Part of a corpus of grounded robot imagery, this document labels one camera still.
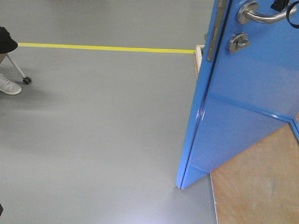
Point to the yellow floor tape line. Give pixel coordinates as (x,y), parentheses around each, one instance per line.
(109,48)

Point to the white shoe left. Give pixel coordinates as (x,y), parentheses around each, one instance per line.
(8,87)

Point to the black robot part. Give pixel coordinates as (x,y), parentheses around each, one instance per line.
(280,5)

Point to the white edge batten left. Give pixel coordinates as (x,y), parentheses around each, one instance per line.
(198,55)

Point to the blue door frame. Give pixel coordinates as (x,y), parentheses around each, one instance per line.
(294,124)

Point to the steel door handle inner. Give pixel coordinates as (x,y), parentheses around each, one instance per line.
(248,12)

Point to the steel lock faceplate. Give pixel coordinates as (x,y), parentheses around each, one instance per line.
(221,7)

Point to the steel thumb turn lock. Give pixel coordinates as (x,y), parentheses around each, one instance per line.
(238,42)

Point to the plywood base platform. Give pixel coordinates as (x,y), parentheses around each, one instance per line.
(260,185)

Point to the chair leg with caster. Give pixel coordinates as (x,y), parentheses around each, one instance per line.
(26,80)

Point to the blue door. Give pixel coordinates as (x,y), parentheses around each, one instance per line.
(240,98)

